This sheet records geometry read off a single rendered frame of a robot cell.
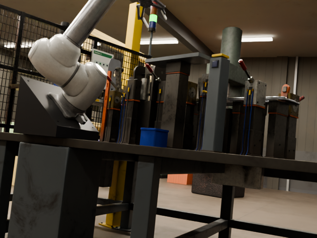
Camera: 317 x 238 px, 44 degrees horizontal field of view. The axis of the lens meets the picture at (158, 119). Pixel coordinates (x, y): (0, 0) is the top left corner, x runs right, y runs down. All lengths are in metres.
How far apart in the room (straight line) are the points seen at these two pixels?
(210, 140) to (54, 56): 0.81
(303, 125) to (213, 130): 9.59
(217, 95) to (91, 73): 0.61
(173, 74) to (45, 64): 0.63
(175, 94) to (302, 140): 9.45
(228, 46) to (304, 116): 4.41
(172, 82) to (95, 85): 0.39
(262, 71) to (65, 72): 10.08
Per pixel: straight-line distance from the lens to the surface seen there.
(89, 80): 1.94
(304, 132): 11.32
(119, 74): 2.66
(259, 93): 1.92
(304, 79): 11.54
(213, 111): 1.82
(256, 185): 2.75
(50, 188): 1.92
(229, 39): 7.65
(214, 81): 1.84
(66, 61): 1.91
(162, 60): 2.05
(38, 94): 1.99
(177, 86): 1.98
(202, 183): 7.21
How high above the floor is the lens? 0.68
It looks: 5 degrees up
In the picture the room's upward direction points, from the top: 6 degrees clockwise
